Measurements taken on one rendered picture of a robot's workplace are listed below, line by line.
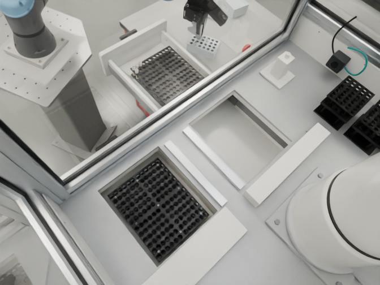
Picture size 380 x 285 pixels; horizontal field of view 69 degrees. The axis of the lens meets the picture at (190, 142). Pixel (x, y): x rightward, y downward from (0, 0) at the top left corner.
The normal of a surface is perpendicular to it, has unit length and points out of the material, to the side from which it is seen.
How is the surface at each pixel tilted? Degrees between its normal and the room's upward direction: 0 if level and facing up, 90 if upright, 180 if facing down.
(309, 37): 90
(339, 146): 0
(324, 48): 90
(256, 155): 0
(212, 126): 0
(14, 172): 90
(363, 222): 75
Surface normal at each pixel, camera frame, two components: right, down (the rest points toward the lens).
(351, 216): -0.93, 0.23
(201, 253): 0.08, -0.44
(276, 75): -0.74, 0.57
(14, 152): 0.67, 0.69
